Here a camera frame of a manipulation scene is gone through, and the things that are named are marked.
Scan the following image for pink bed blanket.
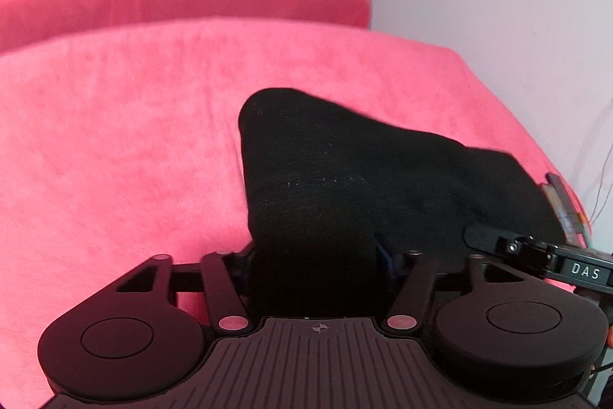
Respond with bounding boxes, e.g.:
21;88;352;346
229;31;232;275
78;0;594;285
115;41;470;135
0;20;592;409

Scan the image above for dark phone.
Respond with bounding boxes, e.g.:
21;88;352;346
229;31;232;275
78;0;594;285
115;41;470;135
539;183;581;243
547;172;590;233

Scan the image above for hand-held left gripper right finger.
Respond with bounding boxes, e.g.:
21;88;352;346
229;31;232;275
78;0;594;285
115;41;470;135
376;240;524;334

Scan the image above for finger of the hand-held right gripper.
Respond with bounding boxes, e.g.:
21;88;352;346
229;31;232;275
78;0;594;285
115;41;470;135
462;224;528;264

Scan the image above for black knit pants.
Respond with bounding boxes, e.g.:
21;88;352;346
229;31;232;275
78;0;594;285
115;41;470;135
238;87;567;320

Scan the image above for thin cables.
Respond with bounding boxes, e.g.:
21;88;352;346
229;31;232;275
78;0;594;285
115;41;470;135
588;136;613;230

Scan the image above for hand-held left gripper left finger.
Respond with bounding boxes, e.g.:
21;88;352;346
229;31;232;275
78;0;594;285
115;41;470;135
117;245;256;334

